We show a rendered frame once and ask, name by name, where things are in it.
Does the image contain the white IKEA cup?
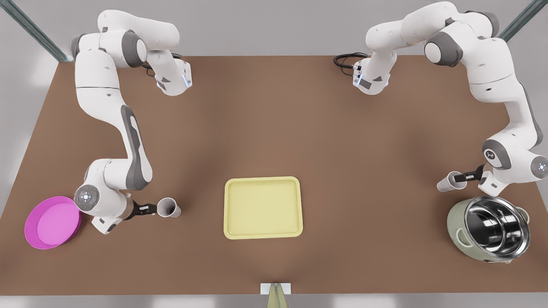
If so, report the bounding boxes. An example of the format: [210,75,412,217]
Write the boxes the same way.
[436,171,468,193]
[157,197,182,218]

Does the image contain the pale yellow tray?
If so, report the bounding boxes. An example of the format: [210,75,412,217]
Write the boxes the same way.
[223,176,304,240]

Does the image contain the green pot with steel interior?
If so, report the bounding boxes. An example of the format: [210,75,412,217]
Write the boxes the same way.
[447,195,531,264]

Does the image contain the pink plate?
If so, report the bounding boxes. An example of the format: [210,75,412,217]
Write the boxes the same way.
[24,196,82,250]

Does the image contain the black cable loop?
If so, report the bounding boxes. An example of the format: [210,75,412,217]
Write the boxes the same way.
[143,52,184,78]
[334,53,370,71]

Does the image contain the silver frame post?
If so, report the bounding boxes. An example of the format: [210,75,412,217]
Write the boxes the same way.
[260,283,292,308]
[0,0,74,63]
[498,0,548,42]

